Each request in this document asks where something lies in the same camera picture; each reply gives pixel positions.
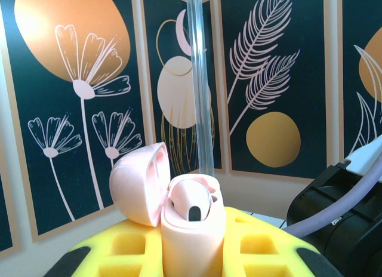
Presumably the feather orange circle wall panel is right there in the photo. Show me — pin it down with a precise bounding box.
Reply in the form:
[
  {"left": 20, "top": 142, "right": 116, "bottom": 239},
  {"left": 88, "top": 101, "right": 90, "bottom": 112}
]
[{"left": 217, "top": 0, "right": 332, "bottom": 183}]

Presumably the pink earbud charging case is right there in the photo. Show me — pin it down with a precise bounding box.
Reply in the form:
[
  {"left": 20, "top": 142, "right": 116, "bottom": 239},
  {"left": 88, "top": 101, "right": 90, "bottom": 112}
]
[{"left": 109, "top": 141, "right": 226, "bottom": 277}]

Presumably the aluminium corner post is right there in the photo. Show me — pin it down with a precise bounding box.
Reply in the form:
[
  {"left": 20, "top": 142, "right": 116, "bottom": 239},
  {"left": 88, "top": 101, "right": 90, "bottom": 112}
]
[{"left": 185, "top": 0, "right": 216, "bottom": 178}]

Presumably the flower print wall panel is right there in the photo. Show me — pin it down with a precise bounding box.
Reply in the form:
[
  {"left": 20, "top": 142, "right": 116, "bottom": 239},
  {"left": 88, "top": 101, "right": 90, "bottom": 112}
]
[{"left": 0, "top": 0, "right": 147, "bottom": 242}]

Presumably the pink wireless earbud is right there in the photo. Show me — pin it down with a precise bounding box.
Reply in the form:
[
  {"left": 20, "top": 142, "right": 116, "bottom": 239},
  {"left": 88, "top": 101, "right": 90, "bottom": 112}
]
[{"left": 168, "top": 178, "right": 215, "bottom": 223}]

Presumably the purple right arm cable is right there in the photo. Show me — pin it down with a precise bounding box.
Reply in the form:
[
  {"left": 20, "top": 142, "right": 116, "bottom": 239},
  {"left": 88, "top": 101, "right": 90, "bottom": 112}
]
[{"left": 282, "top": 165, "right": 382, "bottom": 238}]

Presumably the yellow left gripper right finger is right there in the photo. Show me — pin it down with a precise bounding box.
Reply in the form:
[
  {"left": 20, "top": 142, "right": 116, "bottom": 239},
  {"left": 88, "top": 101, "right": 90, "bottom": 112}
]
[{"left": 222, "top": 207, "right": 343, "bottom": 277}]

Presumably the pink circle gold grass panel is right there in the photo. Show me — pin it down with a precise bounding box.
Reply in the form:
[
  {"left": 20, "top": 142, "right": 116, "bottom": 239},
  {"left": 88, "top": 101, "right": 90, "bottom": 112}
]
[{"left": 139, "top": 0, "right": 225, "bottom": 174}]

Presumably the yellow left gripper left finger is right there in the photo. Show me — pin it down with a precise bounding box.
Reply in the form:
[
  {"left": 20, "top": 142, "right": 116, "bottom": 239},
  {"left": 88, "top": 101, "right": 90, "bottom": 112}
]
[{"left": 41, "top": 218, "right": 165, "bottom": 277}]

